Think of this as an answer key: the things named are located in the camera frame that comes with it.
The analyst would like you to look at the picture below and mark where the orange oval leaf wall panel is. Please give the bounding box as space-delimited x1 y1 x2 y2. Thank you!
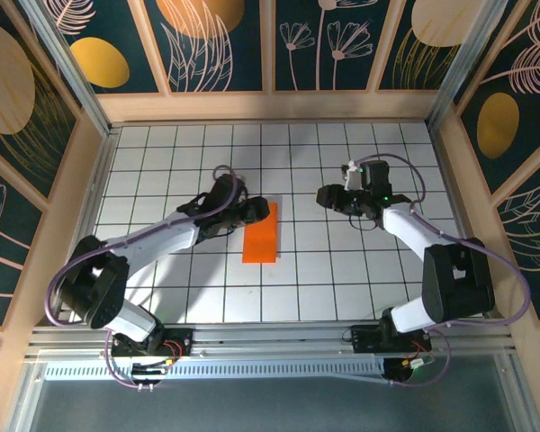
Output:
40 0 168 95

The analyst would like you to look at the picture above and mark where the aluminium rail beam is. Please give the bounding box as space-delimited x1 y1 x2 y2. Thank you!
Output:
24 317 518 361

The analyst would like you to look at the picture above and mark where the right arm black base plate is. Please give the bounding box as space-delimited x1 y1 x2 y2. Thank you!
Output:
343 324 432 356

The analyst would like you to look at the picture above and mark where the pink fern leaves wall panel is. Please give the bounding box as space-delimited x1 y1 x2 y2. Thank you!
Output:
494 166 540 321

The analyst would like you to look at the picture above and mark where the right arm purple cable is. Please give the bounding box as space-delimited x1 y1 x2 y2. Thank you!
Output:
358 153 534 387

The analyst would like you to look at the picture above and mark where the aluminium corner post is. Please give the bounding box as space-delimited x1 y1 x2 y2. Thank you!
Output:
425 0 512 134
20 0 113 139

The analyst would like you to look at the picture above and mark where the orange sun leaf wall panel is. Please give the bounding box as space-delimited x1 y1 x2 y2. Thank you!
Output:
142 0 267 95

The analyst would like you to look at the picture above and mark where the gold oval fern wall panel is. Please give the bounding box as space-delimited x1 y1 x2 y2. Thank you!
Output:
452 0 540 195

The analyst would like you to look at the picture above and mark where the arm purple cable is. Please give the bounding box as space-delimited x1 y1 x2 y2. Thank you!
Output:
358 153 534 387
43 164 249 392

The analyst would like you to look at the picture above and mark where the beige circle wall panel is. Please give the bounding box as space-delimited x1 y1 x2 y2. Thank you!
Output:
376 0 463 93

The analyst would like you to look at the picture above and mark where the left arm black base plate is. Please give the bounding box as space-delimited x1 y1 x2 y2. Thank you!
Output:
111 327 194 359

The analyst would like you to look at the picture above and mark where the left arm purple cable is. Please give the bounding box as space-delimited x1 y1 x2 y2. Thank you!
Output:
43 164 249 392

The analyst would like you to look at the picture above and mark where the single pink flower wall panel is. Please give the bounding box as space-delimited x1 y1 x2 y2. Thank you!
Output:
0 148 46 329

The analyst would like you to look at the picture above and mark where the orange paper sheet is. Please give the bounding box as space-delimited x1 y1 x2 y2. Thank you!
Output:
241 202 280 265

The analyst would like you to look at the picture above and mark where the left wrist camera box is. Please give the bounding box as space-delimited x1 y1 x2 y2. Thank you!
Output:
204 174 249 212

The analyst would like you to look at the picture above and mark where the grey slotted cable duct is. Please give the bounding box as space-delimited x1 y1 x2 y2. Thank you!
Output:
42 359 391 384

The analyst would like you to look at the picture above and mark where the black electronics module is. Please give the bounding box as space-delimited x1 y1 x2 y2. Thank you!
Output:
131 359 168 392

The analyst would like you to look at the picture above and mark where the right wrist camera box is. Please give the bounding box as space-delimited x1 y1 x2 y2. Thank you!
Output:
340 159 392 193

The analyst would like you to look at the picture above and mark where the electronics module with green light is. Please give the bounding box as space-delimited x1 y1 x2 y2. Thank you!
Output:
383 355 437 387

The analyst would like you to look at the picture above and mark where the large beige disc wall panel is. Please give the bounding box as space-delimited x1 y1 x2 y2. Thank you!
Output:
0 13 81 199

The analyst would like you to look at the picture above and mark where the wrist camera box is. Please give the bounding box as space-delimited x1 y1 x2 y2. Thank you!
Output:
204 174 249 212
340 159 392 193

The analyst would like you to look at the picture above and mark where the flower print wall panel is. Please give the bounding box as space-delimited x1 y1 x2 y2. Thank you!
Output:
273 0 375 94

